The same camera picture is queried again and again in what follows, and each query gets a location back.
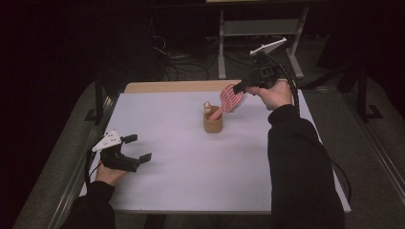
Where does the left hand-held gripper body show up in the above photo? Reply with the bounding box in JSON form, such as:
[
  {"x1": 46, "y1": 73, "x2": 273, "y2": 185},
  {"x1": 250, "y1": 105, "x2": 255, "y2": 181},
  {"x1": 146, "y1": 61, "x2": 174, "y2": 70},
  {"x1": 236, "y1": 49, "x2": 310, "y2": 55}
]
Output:
[{"x1": 91, "y1": 129, "x2": 142, "y2": 174}]

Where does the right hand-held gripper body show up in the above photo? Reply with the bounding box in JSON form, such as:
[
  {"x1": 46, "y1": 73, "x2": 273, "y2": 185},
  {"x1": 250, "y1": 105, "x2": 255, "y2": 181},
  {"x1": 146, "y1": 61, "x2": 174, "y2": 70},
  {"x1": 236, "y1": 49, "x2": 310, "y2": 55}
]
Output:
[{"x1": 244, "y1": 36, "x2": 288, "y2": 91}]

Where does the pink hairbrush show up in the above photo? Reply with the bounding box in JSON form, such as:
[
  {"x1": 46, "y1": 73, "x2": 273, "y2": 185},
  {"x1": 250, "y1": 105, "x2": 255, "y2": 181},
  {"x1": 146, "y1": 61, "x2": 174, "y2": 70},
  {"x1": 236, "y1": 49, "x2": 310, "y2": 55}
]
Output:
[{"x1": 207, "y1": 82, "x2": 249, "y2": 122}]

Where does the brown cup with figurine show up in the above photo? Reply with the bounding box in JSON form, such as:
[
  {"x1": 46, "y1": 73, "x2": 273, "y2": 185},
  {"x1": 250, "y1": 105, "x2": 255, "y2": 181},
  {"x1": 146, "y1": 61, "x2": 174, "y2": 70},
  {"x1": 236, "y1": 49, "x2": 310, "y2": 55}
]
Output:
[{"x1": 202, "y1": 100, "x2": 224, "y2": 135}]

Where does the person's left hand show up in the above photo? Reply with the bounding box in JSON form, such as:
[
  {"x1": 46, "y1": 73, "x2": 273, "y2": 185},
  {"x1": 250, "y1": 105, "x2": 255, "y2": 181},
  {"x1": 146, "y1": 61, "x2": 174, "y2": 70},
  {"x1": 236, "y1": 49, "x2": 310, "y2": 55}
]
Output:
[{"x1": 95, "y1": 161, "x2": 129, "y2": 187}]

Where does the person's right hand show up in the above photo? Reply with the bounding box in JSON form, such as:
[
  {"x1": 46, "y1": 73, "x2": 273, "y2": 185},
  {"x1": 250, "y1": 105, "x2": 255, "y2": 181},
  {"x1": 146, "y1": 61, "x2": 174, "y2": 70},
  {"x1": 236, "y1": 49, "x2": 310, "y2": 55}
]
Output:
[{"x1": 245, "y1": 78, "x2": 294, "y2": 112}]

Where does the black metal stand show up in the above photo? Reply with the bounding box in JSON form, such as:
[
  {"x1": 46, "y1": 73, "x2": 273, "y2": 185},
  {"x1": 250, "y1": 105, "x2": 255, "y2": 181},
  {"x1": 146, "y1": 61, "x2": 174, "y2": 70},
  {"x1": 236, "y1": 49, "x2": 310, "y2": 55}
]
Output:
[
  {"x1": 355, "y1": 62, "x2": 385, "y2": 124},
  {"x1": 83, "y1": 72, "x2": 107, "y2": 126}
]

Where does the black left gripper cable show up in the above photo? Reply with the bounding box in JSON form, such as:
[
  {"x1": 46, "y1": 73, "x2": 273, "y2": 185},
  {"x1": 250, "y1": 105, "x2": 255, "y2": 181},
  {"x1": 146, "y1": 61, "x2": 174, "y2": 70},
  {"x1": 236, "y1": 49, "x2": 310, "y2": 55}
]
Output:
[{"x1": 83, "y1": 148, "x2": 103, "y2": 193}]

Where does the white metal desk frame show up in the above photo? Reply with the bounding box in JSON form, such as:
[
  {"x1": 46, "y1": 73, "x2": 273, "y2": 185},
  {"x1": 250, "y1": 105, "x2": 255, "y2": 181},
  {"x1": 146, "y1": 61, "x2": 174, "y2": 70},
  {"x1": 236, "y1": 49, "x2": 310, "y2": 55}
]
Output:
[{"x1": 217, "y1": 6, "x2": 310, "y2": 80}]

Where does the tangle of floor cables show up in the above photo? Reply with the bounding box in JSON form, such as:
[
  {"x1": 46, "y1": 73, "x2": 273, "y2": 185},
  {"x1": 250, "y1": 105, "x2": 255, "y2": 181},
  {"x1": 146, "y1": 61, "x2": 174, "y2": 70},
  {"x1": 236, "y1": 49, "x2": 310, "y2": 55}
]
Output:
[{"x1": 152, "y1": 33, "x2": 266, "y2": 81}]

